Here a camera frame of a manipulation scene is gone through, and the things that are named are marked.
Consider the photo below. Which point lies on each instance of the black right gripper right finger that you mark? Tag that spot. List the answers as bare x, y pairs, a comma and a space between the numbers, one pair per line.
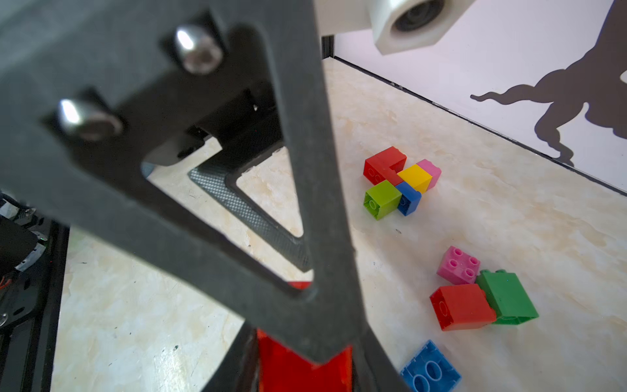
372, 368

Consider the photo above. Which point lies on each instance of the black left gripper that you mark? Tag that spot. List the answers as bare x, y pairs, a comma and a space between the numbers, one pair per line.
92, 90

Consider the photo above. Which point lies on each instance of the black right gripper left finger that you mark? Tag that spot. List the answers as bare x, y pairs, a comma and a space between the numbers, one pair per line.
239, 369

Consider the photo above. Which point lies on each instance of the red square lego brick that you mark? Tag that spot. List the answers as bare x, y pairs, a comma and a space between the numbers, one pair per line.
284, 370

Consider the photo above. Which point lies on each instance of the long blue lego brick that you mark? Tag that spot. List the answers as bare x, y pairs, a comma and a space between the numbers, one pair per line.
430, 371

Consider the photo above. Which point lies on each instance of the lime green lego brick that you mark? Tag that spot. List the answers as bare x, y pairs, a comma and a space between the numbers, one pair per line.
382, 199

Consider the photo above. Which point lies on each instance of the blue square lego brick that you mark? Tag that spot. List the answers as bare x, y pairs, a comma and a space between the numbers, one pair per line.
410, 199

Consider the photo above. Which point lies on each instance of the yellow lego brick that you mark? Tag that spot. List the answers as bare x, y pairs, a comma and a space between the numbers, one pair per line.
418, 178

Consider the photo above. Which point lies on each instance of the long red lego brick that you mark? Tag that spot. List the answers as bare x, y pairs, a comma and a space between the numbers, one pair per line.
385, 166

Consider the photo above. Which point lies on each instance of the pink lego brick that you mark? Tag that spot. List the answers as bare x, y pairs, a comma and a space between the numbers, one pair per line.
458, 267
433, 170

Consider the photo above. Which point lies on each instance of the tall red lego brick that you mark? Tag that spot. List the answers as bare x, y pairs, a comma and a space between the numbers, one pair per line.
462, 307

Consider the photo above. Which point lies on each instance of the dark green lego brick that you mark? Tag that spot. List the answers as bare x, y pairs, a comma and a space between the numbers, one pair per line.
507, 297

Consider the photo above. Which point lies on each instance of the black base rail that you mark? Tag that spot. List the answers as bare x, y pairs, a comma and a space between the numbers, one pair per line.
33, 260

